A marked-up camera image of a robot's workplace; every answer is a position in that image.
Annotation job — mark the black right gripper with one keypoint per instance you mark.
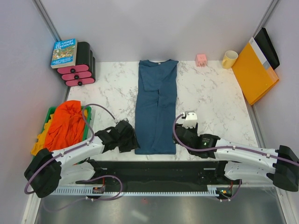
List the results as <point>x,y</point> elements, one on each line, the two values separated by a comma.
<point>193,130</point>

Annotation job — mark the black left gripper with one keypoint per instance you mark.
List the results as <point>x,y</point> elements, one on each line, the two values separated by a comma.
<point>132,143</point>

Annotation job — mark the blue t shirt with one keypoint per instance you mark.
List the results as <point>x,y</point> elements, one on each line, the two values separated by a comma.
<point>155,109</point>

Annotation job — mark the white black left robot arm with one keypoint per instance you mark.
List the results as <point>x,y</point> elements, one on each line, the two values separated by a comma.
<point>49,170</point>

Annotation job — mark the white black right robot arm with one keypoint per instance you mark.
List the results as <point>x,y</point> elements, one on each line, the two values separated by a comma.
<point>236,161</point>

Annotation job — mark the green plastic crate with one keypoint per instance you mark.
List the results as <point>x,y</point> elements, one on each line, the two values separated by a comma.
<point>86,114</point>

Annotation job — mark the orange t shirt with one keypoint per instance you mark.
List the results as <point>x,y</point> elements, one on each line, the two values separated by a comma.
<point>67,127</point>

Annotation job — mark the black pink drawer unit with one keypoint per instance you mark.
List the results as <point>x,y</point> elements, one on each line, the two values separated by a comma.
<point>83,72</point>

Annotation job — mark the pink cube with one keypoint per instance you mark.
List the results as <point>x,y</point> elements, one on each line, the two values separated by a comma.
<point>201,60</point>

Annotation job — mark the yellow t shirt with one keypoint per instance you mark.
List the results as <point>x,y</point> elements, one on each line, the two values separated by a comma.
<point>41,137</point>

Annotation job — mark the orange folder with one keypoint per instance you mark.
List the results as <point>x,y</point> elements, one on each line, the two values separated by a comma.
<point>254,80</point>

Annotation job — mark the yellow mug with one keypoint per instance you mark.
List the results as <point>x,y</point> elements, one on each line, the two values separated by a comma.
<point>229,59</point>

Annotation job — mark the treehouse paperback book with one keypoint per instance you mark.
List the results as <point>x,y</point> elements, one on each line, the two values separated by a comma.
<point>64,54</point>

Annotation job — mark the white grey document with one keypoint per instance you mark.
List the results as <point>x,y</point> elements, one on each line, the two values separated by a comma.
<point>259,53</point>

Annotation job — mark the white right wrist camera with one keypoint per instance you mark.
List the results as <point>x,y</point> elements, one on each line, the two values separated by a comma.
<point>190,119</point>

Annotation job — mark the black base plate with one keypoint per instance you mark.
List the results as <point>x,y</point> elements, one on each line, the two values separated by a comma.
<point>160,175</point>

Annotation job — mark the white slotted cable duct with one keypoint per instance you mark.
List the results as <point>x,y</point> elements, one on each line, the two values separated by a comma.
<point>88,190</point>

